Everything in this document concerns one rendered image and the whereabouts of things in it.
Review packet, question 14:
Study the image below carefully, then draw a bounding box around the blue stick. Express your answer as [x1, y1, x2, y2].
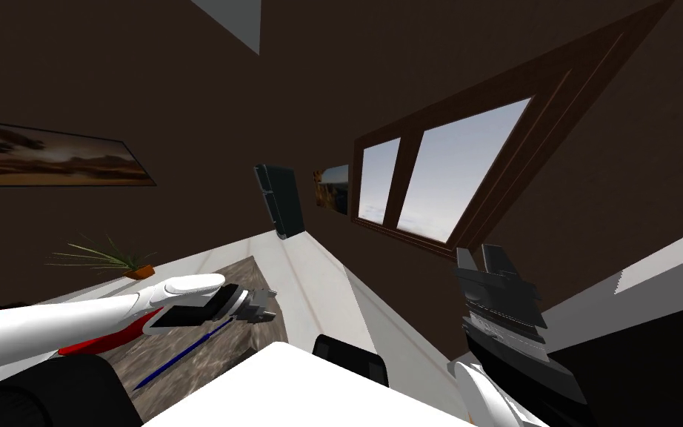
[132, 317, 237, 393]

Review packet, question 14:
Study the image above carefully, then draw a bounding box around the grey marbled table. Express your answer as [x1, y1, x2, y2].
[56, 255, 290, 423]

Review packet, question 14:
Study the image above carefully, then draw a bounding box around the brown framed window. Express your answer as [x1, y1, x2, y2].
[350, 0, 678, 262]

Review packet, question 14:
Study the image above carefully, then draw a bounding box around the wide brown landscape picture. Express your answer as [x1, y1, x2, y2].
[0, 117, 158, 188]

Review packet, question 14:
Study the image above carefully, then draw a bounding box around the red curved object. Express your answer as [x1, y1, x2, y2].
[0, 295, 165, 357]

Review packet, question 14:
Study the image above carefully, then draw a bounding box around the green plant in orange pot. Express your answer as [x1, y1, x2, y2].
[47, 234, 158, 282]

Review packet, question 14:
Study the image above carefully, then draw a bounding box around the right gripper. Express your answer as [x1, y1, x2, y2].
[453, 243, 550, 333]

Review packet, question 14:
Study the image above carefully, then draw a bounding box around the small landscape picture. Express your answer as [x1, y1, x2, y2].
[313, 164, 350, 216]

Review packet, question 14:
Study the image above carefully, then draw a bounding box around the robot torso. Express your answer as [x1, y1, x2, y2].
[141, 334, 474, 427]

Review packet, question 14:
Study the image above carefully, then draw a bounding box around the dark grey cabinet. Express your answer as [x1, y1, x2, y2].
[253, 163, 307, 241]

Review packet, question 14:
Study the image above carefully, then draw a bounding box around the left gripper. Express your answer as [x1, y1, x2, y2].
[239, 287, 279, 325]

